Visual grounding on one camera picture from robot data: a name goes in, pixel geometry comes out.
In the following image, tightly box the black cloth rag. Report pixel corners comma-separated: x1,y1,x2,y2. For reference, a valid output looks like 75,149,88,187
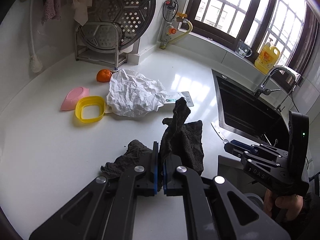
100,97,204,179

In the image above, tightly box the white paper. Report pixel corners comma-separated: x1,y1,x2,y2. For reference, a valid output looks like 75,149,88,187
106,69,167,118

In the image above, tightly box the yellow plastic lid ring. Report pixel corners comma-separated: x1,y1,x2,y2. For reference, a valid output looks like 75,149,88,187
75,95,106,124

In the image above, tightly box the black kitchen sink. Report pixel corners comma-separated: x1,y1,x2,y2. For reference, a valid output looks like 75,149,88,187
212,70,289,150

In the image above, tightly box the person's right hand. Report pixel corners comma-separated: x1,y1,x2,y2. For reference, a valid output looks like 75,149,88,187
263,189,303,220

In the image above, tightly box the white toothpaste box package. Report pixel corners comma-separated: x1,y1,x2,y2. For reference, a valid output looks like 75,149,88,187
159,91,194,108

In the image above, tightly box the chrome faucet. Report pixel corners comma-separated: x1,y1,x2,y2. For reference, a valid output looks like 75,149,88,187
253,64,302,112

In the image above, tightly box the yellow oil bottle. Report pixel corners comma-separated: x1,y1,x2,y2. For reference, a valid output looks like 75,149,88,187
254,38,280,75

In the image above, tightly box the orange tangerine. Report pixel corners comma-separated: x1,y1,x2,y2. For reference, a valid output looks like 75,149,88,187
96,69,112,82

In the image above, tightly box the glass mug with print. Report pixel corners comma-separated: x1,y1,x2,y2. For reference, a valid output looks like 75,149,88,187
235,40,252,59

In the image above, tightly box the pink plastic dish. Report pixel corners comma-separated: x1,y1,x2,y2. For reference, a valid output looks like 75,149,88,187
60,87,89,111

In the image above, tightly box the metal dish rack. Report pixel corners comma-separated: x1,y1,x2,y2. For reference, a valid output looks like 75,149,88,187
75,22,128,71

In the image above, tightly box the gas valve with orange knob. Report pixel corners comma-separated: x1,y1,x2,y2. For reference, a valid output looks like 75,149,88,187
160,0,179,49

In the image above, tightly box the perforated metal steamer tray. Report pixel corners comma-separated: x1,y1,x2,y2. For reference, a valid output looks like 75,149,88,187
87,0,156,50

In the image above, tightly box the yellow gas hose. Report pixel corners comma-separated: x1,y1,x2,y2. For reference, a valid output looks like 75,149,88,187
161,17,194,49

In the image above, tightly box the white brush with handle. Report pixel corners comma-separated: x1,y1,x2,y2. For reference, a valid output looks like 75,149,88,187
29,0,43,73

